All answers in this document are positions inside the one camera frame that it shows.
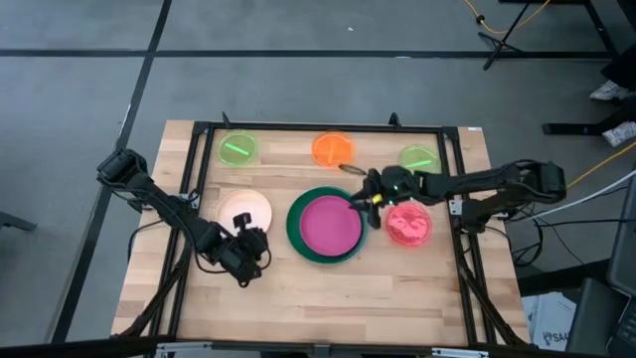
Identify white cardboard box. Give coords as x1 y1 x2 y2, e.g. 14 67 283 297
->
520 291 578 352

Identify white cable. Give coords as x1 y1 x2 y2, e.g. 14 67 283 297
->
526 168 636 221

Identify magenta plastic plate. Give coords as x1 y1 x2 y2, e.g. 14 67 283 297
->
298 194 364 259

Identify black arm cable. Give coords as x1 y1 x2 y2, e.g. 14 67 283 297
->
126 217 228 276

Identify black stand foot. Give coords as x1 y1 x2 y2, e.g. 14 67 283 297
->
541 101 636 137

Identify cream plastic plate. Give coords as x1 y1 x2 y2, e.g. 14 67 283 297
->
215 188 274 237

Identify person's leg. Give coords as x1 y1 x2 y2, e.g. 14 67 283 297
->
599 42 636 93

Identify black tripod stand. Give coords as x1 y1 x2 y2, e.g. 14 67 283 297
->
475 0 621 72

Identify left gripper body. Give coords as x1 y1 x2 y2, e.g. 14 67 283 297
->
214 226 273 288

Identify red transparent plastic plate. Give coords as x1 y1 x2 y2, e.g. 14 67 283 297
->
385 202 433 249

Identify yellow cable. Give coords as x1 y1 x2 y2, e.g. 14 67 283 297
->
565 140 636 191
461 0 553 36

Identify person's shoe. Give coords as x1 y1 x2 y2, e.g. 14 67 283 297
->
588 79 633 102
601 120 636 149

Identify dark grey computer case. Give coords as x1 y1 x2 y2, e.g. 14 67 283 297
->
564 276 636 358

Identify green transparent plastic plate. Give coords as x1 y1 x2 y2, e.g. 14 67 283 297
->
217 129 260 168
397 143 443 175

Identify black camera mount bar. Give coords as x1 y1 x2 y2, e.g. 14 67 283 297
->
0 334 636 358

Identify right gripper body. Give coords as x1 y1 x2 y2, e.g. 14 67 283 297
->
364 165 426 208

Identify large dark green plate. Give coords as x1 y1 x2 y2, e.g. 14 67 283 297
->
285 185 370 266

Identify orange transparent plastic plate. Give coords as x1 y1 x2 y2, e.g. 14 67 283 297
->
310 130 355 169

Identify black metal table frame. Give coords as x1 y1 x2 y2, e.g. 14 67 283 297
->
116 111 531 349

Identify black floor cables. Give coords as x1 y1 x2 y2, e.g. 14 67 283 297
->
510 217 618 270

